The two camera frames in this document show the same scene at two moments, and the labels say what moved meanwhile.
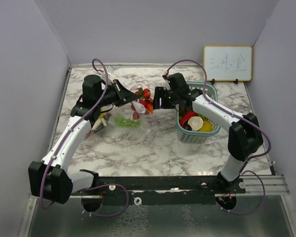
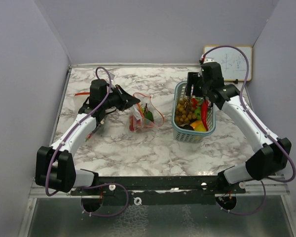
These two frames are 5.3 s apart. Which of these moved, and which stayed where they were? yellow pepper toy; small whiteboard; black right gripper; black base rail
Moved: black right gripper; yellow pepper toy
Stayed: small whiteboard; black base rail
